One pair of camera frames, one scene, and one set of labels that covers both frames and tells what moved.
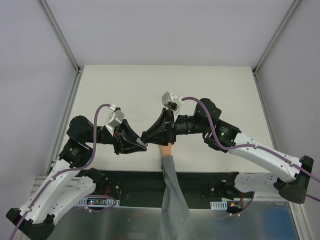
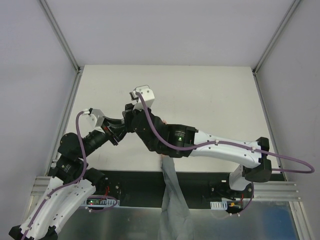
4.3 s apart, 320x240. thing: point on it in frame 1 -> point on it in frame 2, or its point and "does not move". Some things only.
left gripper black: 117,139 -> 110,135
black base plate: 143,188 does not move
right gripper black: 170,128 -> 128,116
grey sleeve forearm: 175,220 does not move
